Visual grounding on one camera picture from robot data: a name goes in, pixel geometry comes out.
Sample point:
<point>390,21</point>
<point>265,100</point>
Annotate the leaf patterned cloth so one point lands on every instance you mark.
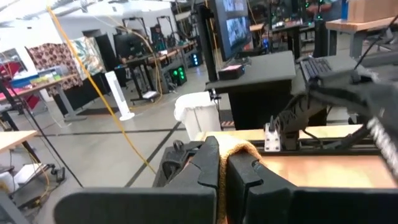
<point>90,56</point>

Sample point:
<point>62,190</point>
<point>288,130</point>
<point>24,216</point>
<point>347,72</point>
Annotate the person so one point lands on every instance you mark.
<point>158,37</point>

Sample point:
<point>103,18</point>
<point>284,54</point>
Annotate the yellow waffle-weave towel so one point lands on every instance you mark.
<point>230,143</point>

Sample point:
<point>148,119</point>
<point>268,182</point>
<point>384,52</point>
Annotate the white tower fan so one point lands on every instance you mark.
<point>119,96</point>

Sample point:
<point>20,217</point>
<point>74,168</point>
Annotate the light wooden table corner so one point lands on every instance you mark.
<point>14,140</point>

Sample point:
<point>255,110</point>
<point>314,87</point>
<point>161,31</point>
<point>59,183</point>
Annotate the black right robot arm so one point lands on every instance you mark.
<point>298,112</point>

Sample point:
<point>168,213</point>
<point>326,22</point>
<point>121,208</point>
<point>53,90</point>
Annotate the dark grey monitor desk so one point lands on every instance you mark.
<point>261,71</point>

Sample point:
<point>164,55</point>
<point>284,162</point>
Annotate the cardboard box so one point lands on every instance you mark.
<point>370,9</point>

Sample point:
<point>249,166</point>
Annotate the long wooden-top black desk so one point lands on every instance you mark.
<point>155,57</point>

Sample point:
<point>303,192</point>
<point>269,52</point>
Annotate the black aluminium table frame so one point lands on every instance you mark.
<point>342,151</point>

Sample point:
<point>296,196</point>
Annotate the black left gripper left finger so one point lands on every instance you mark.
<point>140,207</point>

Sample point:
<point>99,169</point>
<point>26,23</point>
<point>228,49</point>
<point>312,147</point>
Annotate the brown patterned cloth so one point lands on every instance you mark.
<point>53,59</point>

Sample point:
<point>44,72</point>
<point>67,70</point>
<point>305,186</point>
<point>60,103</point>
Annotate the small black box pink display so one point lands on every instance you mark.
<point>231,72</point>

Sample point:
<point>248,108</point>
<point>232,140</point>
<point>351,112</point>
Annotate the white lined trash bin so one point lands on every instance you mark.
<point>196,115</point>

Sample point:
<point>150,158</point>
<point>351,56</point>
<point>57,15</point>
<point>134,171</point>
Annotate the wooden table grey leg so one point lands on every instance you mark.
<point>46,85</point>

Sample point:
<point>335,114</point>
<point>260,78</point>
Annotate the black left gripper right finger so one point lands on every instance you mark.
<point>311,207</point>

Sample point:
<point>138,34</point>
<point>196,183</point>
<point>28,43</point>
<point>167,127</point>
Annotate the wooden-top grey-legged table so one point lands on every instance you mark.
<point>354,26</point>

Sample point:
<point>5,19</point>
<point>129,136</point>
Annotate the black keyboard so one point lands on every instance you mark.
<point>315,68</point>

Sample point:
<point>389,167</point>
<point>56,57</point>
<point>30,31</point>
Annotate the computer with blue lights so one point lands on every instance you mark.
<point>195,59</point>

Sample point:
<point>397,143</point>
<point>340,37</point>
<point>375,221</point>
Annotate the black computer monitor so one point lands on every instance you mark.
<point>234,28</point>

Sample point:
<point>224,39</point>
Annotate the thin black pole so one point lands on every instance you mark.
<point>40,133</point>

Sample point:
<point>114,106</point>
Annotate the computer with green lights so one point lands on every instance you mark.
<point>178,75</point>

